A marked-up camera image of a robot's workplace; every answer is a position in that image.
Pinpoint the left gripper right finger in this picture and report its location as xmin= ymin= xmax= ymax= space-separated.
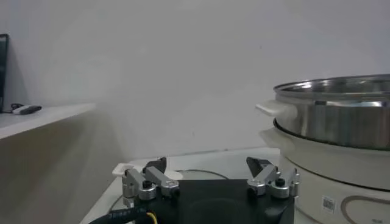
xmin=246 ymin=156 xmax=301 ymax=200

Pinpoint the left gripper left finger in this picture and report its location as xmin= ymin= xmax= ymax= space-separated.
xmin=121 ymin=156 xmax=180 ymax=208

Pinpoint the stainless steel steamer basket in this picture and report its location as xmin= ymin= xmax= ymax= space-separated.
xmin=255 ymin=74 xmax=390 ymax=152

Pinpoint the white electric pot base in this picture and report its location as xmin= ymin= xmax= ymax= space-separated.
xmin=258 ymin=127 xmax=390 ymax=224

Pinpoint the white side table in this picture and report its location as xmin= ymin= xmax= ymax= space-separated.
xmin=0 ymin=102 xmax=97 ymax=141

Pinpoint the small black white dongle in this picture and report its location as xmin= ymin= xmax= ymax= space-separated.
xmin=12 ymin=105 xmax=43 ymax=116

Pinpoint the black laptop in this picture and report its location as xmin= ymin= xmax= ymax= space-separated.
xmin=0 ymin=33 xmax=10 ymax=113

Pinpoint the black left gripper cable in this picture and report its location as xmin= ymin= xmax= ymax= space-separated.
xmin=88 ymin=206 xmax=159 ymax=224

